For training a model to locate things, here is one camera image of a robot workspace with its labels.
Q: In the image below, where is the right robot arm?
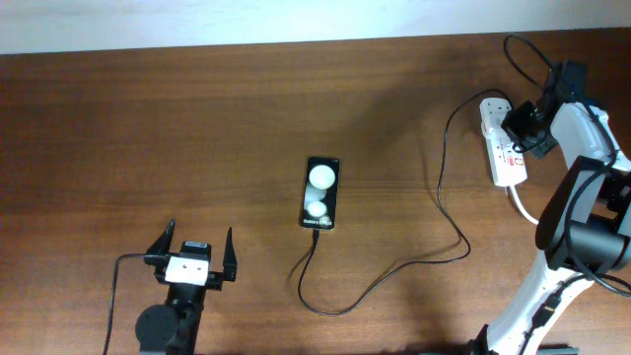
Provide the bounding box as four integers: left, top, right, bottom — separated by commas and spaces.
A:
466, 61, 630, 354

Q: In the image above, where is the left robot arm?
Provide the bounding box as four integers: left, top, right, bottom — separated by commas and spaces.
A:
135, 220, 238, 355

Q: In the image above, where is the white charger adapter plug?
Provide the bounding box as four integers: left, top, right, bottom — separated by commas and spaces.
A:
481, 111, 506, 139

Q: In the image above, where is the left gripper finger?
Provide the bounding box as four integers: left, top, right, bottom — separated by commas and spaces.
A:
146, 219, 175, 255
223, 228, 238, 282

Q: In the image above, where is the black Galaxy flip phone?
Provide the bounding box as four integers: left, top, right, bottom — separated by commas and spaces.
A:
299, 157, 340, 231

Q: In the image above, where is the black USB charging cable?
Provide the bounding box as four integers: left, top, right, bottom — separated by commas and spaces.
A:
297, 88, 514, 318

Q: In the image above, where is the white power strip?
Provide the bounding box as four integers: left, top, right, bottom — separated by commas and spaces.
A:
479, 98, 527, 187

